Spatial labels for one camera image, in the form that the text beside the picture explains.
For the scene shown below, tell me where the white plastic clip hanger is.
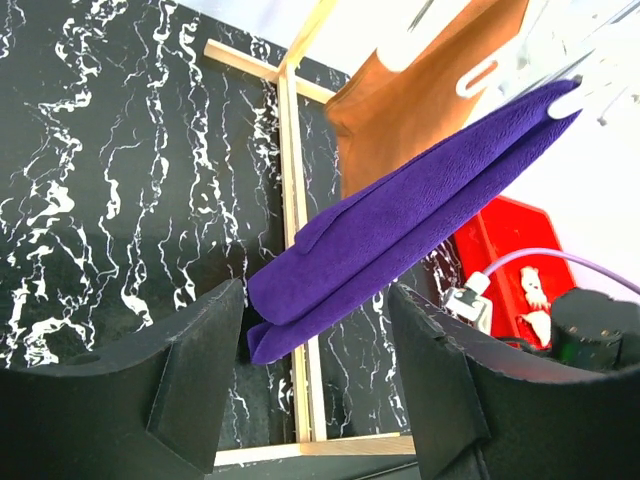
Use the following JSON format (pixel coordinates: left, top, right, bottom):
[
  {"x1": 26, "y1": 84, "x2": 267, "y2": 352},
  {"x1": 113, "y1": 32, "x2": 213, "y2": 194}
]
[{"x1": 377, "y1": 0, "x2": 640, "y2": 126}]

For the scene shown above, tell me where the red plastic tray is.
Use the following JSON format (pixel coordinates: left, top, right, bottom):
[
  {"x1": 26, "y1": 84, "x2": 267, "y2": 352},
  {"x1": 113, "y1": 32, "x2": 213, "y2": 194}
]
[{"x1": 454, "y1": 196, "x2": 576, "y2": 350}]

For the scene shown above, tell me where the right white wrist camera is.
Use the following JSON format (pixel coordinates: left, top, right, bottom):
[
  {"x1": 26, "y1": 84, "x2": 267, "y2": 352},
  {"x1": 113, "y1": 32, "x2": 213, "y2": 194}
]
[{"x1": 443, "y1": 271, "x2": 493, "y2": 335}]

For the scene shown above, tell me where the pink patterned sock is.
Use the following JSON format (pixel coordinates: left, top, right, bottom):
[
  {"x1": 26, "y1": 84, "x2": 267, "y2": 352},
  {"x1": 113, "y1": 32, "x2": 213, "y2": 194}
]
[{"x1": 519, "y1": 266, "x2": 552, "y2": 348}]

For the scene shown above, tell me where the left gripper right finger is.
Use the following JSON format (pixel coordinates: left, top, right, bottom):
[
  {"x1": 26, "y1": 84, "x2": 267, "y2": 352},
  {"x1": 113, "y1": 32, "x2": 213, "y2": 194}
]
[{"x1": 387, "y1": 284, "x2": 639, "y2": 479}]

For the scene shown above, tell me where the purple sock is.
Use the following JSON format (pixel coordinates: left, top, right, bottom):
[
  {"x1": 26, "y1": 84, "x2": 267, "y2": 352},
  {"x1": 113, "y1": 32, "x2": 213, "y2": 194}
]
[{"x1": 247, "y1": 80, "x2": 578, "y2": 365}]

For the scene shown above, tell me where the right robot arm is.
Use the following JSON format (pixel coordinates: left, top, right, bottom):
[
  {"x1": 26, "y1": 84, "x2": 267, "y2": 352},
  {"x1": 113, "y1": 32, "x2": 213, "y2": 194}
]
[{"x1": 500, "y1": 288, "x2": 639, "y2": 372}]

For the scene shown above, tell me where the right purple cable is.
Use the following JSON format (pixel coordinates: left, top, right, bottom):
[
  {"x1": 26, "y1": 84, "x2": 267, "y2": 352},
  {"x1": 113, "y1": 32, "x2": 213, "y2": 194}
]
[{"x1": 482, "y1": 247, "x2": 640, "y2": 296}]

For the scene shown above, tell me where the wooden hanger stand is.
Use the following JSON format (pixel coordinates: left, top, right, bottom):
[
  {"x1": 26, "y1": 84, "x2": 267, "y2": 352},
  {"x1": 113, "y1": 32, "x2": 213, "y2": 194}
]
[{"x1": 203, "y1": 0, "x2": 417, "y2": 468}]

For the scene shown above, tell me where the orange brown sock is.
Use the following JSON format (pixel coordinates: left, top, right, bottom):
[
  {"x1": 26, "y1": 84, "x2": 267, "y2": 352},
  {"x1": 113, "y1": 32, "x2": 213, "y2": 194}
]
[{"x1": 325, "y1": 0, "x2": 528, "y2": 197}]

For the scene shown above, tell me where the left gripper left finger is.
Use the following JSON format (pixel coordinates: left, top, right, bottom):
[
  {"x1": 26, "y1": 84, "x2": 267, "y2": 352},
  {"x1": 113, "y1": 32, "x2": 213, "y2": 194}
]
[{"x1": 1, "y1": 280, "x2": 245, "y2": 479}]

